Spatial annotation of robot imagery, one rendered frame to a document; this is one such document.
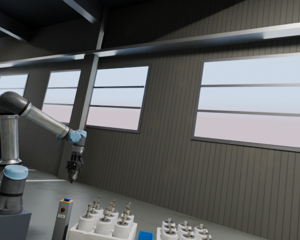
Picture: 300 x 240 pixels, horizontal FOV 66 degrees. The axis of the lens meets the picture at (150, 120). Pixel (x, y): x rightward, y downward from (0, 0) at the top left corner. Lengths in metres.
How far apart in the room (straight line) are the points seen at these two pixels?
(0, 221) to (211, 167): 2.50
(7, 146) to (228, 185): 2.51
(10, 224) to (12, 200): 0.11
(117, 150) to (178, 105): 1.30
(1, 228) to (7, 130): 0.51
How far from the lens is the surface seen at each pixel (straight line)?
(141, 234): 1.99
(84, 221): 1.63
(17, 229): 1.48
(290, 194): 3.13
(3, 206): 1.45
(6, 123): 1.54
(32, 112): 1.43
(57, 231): 1.77
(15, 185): 1.42
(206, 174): 3.26
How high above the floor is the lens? 0.72
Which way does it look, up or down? 8 degrees up
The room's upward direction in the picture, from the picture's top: 10 degrees clockwise
